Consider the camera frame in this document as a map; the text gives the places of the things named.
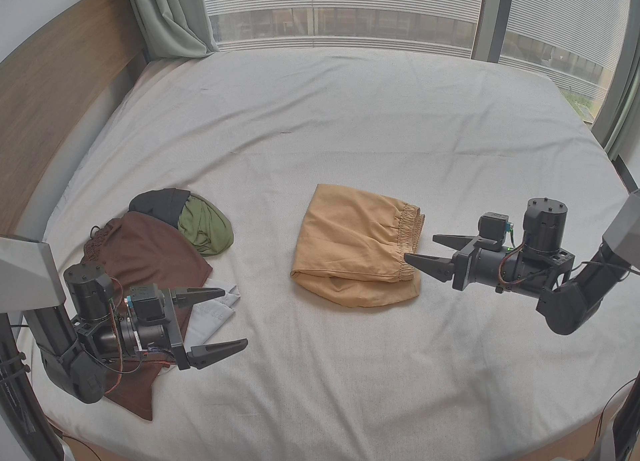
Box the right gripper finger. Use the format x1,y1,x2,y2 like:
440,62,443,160
432,233,480,251
403,252,457,283

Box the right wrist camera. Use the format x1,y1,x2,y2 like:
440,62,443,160
477,211,512,251

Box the green garment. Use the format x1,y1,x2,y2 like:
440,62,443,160
177,194,235,258

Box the bed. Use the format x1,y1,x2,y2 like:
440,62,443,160
0,0,640,461

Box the tan shorts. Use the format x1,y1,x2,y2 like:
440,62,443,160
289,183,426,309

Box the pale green curtain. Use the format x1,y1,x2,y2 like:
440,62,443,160
119,0,221,60

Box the black cable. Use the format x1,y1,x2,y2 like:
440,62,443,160
59,435,103,461
594,376,640,461

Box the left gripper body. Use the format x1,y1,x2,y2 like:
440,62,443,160
117,289,194,371

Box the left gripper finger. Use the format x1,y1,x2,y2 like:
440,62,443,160
171,287,226,308
185,338,249,370

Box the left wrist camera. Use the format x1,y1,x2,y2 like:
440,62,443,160
124,284,167,326

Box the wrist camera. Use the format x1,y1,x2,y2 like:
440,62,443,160
477,211,512,251
124,284,167,326

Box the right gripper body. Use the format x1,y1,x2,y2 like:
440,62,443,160
451,238,526,294

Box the brown garment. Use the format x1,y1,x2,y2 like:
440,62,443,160
82,212,214,422

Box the black garment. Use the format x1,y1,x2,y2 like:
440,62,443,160
128,188,194,231

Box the white garment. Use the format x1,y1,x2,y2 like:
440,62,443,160
184,286,241,346

